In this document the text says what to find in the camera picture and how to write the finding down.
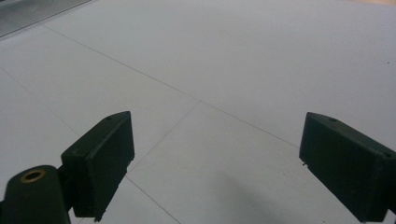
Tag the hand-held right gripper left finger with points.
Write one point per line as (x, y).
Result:
(99, 168)

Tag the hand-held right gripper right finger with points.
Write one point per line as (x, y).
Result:
(345, 165)

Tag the grey ribbed panel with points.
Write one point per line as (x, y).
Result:
(28, 14)

